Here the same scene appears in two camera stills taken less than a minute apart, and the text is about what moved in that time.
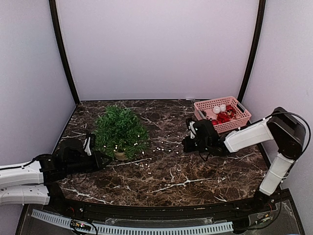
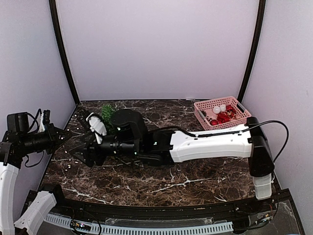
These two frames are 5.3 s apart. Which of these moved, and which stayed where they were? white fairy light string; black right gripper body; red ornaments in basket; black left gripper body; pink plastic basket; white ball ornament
Moved: black right gripper body; black left gripper body; white fairy light string
Stayed: white ball ornament; pink plastic basket; red ornaments in basket
